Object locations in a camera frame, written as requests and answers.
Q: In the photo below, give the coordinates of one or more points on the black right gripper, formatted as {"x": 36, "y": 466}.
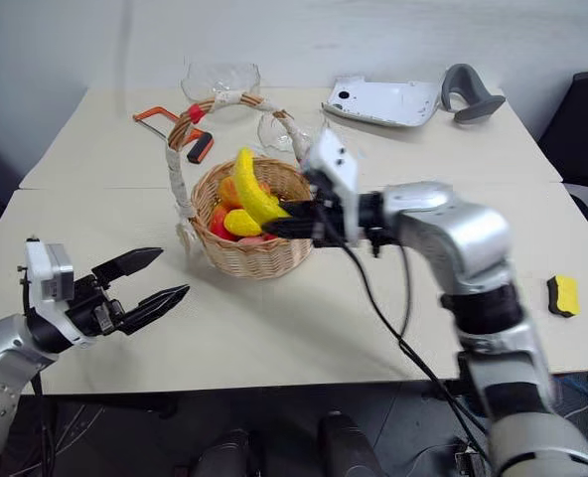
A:
{"x": 331, "y": 218}

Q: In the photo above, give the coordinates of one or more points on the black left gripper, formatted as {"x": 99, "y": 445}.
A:
{"x": 88, "y": 305}

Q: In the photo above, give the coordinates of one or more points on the yellow toy banana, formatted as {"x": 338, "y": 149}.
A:
{"x": 249, "y": 189}

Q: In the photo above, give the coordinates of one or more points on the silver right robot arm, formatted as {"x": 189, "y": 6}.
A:
{"x": 453, "y": 223}

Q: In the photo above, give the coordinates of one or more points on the pink toy fruit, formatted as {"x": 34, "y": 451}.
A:
{"x": 249, "y": 240}

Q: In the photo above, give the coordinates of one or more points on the yellow toy lemon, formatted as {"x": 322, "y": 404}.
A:
{"x": 242, "y": 222}

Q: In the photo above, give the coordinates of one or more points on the orange toy peach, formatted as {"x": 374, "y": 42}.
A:
{"x": 228, "y": 191}

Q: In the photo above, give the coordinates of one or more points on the red toy apple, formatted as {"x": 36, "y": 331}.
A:
{"x": 218, "y": 221}

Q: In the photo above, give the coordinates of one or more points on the small clear glass bowl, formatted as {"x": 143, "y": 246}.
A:
{"x": 271, "y": 131}

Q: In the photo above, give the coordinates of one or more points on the orange hacksaw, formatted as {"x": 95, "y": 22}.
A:
{"x": 200, "y": 149}

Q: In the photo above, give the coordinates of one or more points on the white plastic cover shell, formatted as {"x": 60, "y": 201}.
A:
{"x": 383, "y": 102}

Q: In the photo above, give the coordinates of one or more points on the large clear glass bowl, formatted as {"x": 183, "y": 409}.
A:
{"x": 219, "y": 79}

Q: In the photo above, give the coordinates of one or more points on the dark rounded shape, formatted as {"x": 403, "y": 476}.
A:
{"x": 227, "y": 454}
{"x": 346, "y": 447}

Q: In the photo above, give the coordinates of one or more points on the yellow and black sponge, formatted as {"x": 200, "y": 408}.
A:
{"x": 564, "y": 295}

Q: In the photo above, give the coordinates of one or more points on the black chair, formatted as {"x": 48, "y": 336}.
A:
{"x": 582, "y": 134}

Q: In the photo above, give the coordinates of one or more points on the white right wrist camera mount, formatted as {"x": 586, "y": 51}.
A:
{"x": 336, "y": 161}

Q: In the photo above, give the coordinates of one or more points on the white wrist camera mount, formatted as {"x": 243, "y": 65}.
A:
{"x": 336, "y": 161}
{"x": 41, "y": 268}

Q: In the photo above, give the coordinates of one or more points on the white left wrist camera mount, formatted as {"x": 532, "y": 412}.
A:
{"x": 41, "y": 268}

